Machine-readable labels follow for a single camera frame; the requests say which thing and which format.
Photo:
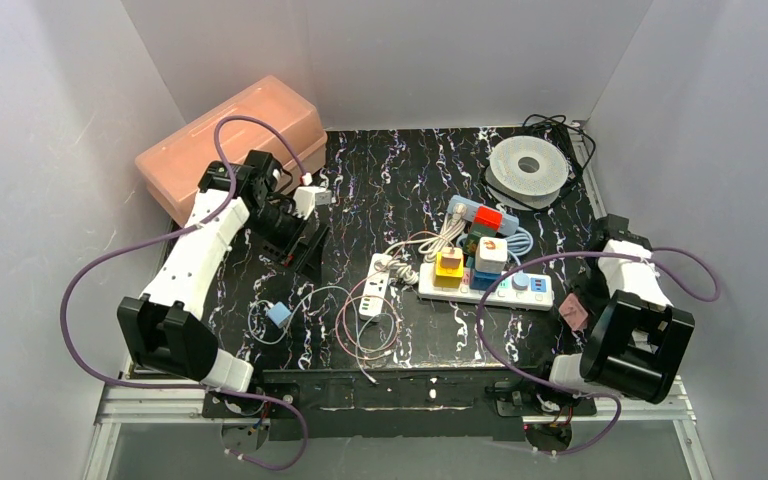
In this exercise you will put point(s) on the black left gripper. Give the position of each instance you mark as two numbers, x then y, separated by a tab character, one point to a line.
297	240

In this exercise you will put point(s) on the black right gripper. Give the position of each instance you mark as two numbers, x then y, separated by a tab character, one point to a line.
586	286

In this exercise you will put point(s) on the pink charger plug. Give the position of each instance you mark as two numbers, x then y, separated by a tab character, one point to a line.
572	311

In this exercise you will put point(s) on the light blue charger plug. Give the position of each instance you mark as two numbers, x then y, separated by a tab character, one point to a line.
279	314

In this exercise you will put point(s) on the small white USB power strip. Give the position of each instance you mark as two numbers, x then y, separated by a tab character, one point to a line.
375	287

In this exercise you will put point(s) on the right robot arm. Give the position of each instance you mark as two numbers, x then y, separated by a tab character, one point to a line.
637	337

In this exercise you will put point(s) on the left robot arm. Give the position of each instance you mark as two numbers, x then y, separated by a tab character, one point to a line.
162	327

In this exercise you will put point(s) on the red cube plug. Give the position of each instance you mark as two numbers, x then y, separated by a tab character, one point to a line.
488	217

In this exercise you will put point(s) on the yellow cube socket adapter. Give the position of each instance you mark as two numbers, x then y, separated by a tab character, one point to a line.
448	268

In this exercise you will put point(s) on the large white power strip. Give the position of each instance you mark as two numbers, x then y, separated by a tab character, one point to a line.
519	291

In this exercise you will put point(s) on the light blue power strip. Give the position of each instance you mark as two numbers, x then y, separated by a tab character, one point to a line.
520	241

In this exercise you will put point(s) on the white cube adapter orange logo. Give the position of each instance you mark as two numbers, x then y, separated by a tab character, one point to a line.
491	255

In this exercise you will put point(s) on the blue cube adapter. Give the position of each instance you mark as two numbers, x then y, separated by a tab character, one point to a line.
483	280

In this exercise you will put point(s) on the dark green cube adapter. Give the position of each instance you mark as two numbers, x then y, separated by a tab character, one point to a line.
476	233

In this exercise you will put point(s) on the white LED strip reel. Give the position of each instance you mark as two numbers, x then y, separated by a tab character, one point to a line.
526	173

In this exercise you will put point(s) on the pink translucent storage box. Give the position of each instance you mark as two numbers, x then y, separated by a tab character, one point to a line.
173	168

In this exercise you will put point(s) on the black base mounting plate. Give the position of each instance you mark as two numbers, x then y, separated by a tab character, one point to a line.
442	402

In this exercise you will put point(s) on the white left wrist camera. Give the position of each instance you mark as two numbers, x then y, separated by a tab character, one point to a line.
307	198

